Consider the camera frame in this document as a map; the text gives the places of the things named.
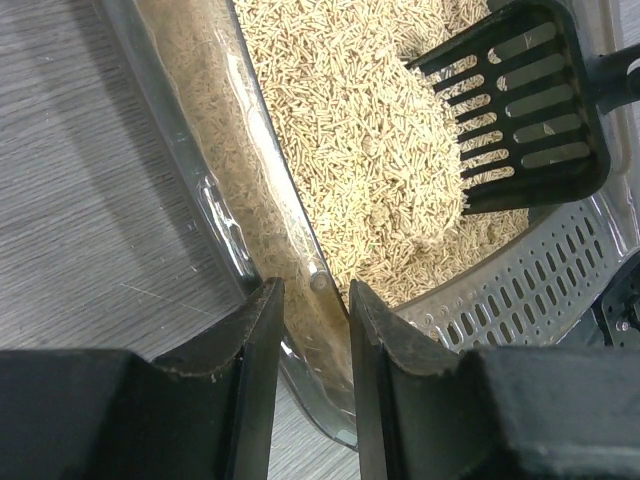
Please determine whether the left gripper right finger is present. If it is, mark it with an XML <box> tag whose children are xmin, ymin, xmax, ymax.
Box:
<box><xmin>349</xmin><ymin>281</ymin><xmax>460</xmax><ymax>479</ymax></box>

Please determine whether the dark green litter box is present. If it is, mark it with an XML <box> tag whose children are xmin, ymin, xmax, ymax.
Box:
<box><xmin>95</xmin><ymin>1</ymin><xmax>639</xmax><ymax>448</ymax></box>

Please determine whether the beige cat litter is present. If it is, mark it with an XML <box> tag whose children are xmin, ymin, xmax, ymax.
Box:
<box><xmin>134</xmin><ymin>0</ymin><xmax>530</xmax><ymax>309</ymax></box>

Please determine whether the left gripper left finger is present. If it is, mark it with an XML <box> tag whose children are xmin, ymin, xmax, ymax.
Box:
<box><xmin>152</xmin><ymin>278</ymin><xmax>284</xmax><ymax>479</ymax></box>

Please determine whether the black slotted litter scoop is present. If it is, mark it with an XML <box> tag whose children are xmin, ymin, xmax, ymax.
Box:
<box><xmin>406</xmin><ymin>1</ymin><xmax>639</xmax><ymax>215</ymax></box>

